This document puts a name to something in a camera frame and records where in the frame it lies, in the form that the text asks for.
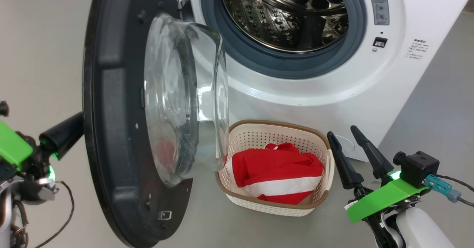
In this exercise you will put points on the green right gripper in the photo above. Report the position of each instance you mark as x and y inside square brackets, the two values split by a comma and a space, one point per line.
[377, 201]

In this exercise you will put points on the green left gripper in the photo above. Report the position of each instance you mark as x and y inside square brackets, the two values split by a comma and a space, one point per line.
[13, 146]

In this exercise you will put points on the black washing machine door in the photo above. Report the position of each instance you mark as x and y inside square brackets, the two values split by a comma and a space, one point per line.
[111, 129]

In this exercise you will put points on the red white striped garment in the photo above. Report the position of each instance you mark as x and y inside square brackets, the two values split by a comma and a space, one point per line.
[281, 166]

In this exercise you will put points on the cream perforated laundry basket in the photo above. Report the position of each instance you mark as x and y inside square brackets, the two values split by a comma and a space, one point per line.
[277, 207]

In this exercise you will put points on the grey rubber door gasket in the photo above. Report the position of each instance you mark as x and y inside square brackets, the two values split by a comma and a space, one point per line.
[289, 64]

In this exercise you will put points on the stainless steel washing machine drum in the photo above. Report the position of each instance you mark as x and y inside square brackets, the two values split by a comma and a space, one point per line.
[281, 22]

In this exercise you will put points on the white front-load washing machine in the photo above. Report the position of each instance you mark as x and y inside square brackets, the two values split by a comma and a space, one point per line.
[426, 11]

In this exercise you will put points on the round white filter cover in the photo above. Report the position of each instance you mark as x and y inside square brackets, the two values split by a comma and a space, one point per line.
[350, 148]

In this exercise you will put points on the grey warning label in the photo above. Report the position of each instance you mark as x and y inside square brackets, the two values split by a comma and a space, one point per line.
[378, 5]

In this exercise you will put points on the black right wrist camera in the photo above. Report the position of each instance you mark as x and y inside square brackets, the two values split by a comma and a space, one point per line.
[418, 168]

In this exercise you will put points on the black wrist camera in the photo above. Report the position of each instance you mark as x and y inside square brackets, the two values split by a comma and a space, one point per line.
[3, 108]
[418, 168]

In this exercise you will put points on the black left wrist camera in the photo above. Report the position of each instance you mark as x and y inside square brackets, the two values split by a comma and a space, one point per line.
[3, 108]

